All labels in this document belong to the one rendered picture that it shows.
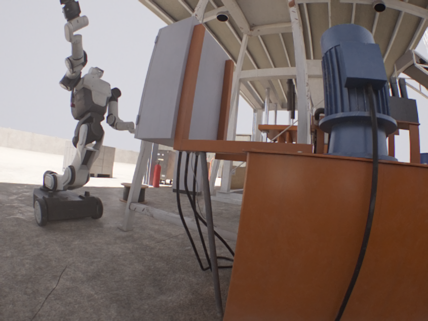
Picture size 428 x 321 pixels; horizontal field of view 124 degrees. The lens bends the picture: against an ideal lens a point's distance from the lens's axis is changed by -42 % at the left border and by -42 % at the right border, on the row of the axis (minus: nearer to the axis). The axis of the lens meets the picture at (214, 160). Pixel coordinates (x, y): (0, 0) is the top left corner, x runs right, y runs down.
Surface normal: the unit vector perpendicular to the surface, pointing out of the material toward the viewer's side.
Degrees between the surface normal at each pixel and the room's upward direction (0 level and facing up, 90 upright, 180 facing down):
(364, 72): 90
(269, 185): 90
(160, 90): 90
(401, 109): 90
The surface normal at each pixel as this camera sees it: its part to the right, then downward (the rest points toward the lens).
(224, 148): -0.47, -0.10
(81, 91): -0.32, 0.09
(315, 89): -0.48, 0.25
